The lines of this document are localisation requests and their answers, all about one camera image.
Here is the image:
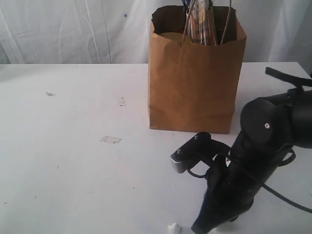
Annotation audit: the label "clear jar with gold lid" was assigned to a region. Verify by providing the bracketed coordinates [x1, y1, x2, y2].
[158, 32, 192, 43]

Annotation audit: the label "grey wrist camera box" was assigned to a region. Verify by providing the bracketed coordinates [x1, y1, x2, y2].
[171, 132, 211, 174]

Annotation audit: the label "large brown paper shopping bag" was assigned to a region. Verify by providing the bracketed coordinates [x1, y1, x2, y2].
[148, 5, 247, 134]

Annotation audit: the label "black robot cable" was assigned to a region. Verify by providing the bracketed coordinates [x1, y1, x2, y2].
[187, 148, 312, 213]

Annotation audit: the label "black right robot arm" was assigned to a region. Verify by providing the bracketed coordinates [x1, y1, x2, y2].
[191, 67, 312, 234]

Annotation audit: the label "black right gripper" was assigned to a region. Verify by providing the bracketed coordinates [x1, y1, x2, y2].
[191, 143, 288, 234]

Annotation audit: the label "clear tape piece on table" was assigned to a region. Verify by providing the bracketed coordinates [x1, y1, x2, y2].
[100, 136, 122, 144]

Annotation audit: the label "spaghetti packet dark blue ends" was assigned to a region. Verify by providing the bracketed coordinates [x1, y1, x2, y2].
[182, 0, 218, 46]

